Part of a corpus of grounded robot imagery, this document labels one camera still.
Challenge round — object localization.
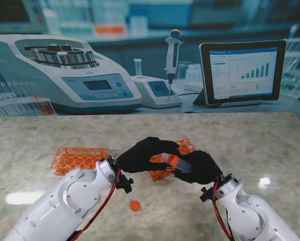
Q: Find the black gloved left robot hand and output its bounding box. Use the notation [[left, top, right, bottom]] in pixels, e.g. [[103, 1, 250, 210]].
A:
[[117, 137, 181, 174]]

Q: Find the red left arm cable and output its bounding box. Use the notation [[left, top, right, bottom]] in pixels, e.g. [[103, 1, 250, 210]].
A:
[[72, 168, 122, 241]]

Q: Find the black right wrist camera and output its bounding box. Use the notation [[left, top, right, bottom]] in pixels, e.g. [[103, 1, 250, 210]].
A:
[[199, 187, 215, 203]]

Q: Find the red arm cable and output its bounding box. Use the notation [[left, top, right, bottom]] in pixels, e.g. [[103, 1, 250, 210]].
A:
[[72, 168, 122, 241], [212, 182, 233, 241]]

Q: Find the orange test tube rack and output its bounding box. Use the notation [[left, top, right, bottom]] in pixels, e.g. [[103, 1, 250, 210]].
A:
[[148, 138, 198, 182], [50, 147, 111, 176]]

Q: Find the printed laboratory backdrop poster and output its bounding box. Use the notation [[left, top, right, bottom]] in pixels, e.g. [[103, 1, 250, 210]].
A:
[[0, 0, 300, 118]]

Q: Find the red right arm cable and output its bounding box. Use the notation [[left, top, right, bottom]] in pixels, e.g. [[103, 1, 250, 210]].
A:
[[212, 182, 233, 241]]

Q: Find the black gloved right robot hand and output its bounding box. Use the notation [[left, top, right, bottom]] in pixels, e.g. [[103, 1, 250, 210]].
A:
[[171, 150, 223, 185]]

